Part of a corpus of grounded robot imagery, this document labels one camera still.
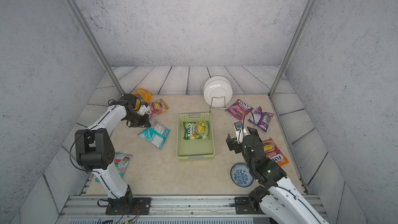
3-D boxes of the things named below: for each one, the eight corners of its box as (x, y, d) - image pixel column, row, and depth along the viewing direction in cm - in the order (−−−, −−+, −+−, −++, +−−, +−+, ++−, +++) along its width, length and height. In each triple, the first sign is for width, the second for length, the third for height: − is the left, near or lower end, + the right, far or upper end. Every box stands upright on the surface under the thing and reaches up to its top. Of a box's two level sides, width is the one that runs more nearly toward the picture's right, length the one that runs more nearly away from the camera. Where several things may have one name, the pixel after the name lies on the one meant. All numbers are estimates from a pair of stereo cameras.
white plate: (203, 110, 114) (203, 91, 99) (203, 94, 124) (203, 75, 110) (230, 110, 114) (233, 91, 99) (227, 94, 124) (230, 75, 110)
